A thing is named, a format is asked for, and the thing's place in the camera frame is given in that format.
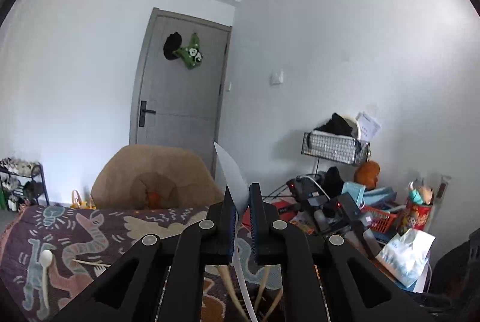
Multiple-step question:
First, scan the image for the white plastic knife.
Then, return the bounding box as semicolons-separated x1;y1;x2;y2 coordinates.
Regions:
214;142;258;322

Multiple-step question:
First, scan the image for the white plastic spoon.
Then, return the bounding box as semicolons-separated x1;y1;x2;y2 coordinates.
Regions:
39;250;53;310

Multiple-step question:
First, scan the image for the white plastic fork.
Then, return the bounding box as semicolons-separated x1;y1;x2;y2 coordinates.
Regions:
94;264;108;277

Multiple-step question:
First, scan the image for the snack packet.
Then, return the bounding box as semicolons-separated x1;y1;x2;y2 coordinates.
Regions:
290;219;315;235

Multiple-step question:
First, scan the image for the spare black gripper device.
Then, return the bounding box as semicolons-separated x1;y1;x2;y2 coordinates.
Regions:
286;175;382;257

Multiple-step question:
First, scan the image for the red plastic basket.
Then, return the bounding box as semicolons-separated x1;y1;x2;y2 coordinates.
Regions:
362;205;398;234

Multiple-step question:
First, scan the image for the light blue box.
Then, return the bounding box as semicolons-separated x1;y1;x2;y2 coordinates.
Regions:
342;181;366;208

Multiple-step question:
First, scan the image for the tan upholstered chair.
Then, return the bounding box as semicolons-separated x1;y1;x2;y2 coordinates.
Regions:
90;144;224;210

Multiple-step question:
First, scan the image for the red cartoon tin can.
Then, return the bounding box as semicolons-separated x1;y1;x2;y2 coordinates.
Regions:
397;178;434;235

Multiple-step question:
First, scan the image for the orange plush toy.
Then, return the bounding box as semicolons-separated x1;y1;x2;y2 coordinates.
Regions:
354;161;381;190

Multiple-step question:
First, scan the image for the patterned woven table cloth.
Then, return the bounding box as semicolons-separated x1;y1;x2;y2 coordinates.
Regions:
0;204;286;322

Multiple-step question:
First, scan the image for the yellow gift bag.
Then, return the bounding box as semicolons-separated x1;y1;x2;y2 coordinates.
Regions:
70;190;96;210

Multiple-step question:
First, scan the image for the black shoe rack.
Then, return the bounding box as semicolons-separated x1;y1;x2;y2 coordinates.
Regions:
1;157;50;212

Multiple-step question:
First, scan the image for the grey door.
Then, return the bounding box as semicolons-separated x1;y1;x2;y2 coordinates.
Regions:
129;8;231;173

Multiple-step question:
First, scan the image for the green panda plush bag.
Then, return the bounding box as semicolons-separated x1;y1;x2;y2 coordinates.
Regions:
174;33;203;70

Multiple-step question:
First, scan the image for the black hat on door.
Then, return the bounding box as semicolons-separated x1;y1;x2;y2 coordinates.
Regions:
163;32;182;60

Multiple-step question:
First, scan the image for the black cable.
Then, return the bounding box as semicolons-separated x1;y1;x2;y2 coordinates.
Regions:
262;173;324;203

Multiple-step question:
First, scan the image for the wire mesh basket shelf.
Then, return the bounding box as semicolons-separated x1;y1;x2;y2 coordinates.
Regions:
301;130;371;166

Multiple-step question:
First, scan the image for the black door handle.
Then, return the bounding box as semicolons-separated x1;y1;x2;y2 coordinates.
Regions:
138;100;156;128

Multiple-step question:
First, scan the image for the white wall switch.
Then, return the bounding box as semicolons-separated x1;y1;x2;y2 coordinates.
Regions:
269;71;284;86

